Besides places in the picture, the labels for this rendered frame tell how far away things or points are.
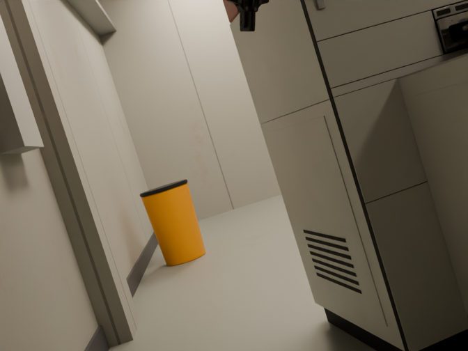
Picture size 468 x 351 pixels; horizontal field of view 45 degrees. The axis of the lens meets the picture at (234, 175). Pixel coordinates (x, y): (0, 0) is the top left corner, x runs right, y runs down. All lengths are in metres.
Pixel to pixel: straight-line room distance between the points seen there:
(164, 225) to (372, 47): 3.02
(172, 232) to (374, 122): 2.97
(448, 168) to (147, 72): 5.57
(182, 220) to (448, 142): 3.09
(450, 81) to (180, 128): 5.51
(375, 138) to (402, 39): 0.29
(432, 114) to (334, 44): 0.32
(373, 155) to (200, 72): 5.35
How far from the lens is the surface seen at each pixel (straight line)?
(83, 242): 2.86
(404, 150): 1.63
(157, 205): 4.36
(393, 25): 1.67
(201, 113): 6.78
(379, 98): 1.61
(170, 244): 4.40
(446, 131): 1.52
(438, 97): 1.51
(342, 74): 1.57
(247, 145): 6.79
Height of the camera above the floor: 0.79
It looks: 3 degrees down
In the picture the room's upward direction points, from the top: 17 degrees counter-clockwise
